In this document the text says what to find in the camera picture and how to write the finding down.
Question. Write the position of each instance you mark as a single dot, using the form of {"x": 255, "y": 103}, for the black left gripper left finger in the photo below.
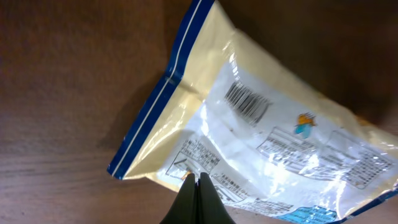
{"x": 184, "y": 207}

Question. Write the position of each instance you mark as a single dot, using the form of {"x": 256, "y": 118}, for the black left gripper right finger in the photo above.
{"x": 210, "y": 207}

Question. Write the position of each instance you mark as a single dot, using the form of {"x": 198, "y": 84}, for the yellow chip bag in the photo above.
{"x": 270, "y": 143}

